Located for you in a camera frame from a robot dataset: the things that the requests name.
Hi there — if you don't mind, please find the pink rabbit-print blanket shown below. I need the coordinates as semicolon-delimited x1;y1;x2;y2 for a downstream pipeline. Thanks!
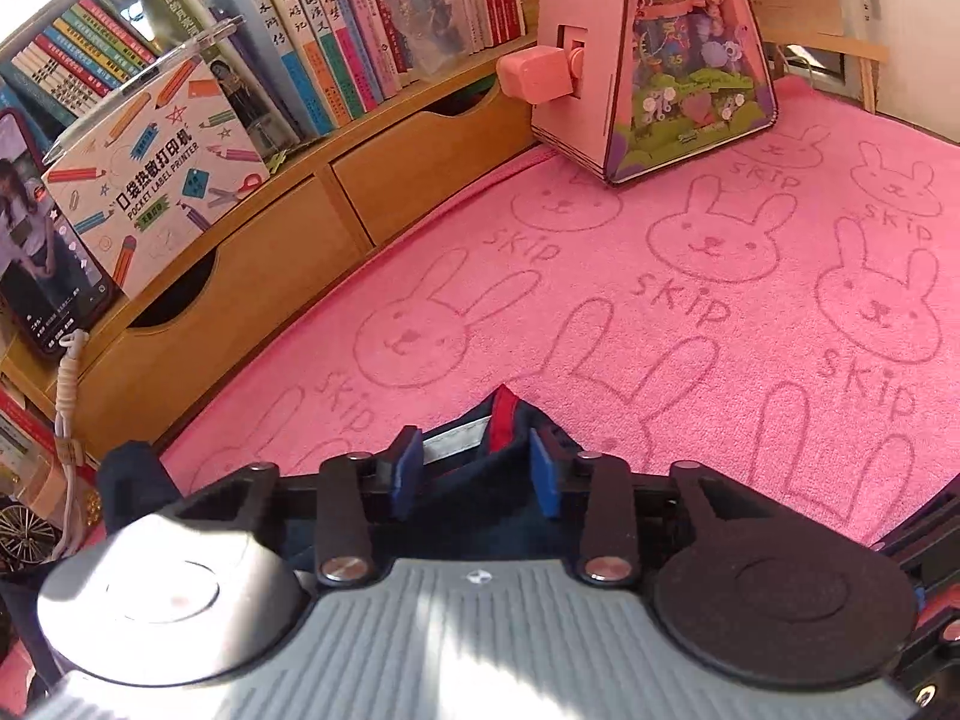
157;79;960;616

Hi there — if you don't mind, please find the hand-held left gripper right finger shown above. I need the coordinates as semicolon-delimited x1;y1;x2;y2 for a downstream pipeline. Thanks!
529;427;758;587

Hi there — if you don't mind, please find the beige phone lanyard cord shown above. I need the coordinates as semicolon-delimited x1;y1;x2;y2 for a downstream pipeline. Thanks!
52;330;91;541

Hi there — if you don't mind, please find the white label printer box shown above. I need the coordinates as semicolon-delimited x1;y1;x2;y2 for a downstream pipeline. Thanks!
41;56;271;301

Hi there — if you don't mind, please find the clear plastic bag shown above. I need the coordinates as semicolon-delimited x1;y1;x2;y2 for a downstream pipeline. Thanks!
373;0;481;80

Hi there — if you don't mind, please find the navy white zip jacket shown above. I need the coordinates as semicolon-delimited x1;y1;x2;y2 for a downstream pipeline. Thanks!
0;382;593;691

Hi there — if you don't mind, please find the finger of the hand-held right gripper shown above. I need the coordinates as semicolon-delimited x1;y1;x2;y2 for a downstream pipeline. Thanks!
892;619;960;720
870;476;960;593

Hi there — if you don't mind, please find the wooden drawer organizer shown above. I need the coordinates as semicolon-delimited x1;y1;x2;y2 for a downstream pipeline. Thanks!
0;0;571;466

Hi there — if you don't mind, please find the clear white pen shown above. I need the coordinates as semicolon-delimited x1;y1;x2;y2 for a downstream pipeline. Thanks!
41;13;245;166

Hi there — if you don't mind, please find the row of tall slim books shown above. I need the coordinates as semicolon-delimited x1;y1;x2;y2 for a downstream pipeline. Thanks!
195;0;526;143

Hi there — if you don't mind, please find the black smartphone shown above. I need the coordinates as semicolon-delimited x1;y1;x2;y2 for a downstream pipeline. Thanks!
0;109;121;357

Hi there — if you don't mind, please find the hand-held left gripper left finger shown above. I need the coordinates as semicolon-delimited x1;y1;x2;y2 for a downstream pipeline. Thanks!
176;424;425;587

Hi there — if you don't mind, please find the wooden stand frame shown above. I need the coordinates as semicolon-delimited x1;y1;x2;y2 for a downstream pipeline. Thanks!
761;30;890;110

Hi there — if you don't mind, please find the miniature bicycle model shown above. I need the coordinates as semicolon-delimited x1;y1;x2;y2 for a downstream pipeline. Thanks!
0;495;65;578

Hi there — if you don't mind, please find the boxed set of thin books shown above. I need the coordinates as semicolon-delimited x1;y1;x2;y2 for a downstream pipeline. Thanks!
0;0;162;128

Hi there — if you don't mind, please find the pink wooden house model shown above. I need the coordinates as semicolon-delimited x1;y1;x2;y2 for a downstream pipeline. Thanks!
496;0;781;188

